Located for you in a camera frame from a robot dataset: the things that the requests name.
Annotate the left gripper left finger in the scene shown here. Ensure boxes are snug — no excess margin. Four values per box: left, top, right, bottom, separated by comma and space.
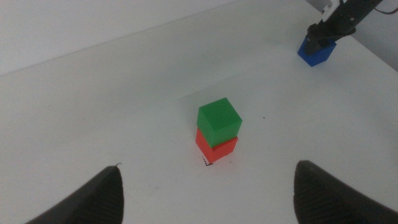
26, 165, 125, 224

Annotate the green cube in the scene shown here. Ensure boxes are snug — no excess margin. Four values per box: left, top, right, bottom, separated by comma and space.
196, 97, 243, 148

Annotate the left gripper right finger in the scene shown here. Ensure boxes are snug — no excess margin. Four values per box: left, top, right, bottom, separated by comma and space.
293, 160, 398, 224

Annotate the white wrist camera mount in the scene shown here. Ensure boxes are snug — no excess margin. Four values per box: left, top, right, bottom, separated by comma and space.
322, 0, 341, 22

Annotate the red cube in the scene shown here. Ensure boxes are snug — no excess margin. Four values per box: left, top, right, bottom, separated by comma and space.
195, 127, 239, 164

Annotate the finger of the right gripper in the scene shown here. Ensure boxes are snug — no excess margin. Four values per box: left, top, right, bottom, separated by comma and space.
303, 34, 326, 56

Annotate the blue cube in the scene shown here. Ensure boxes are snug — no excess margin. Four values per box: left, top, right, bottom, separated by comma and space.
297, 36, 337, 67

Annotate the red cable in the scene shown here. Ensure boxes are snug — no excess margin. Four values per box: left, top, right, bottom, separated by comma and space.
374, 6, 398, 15

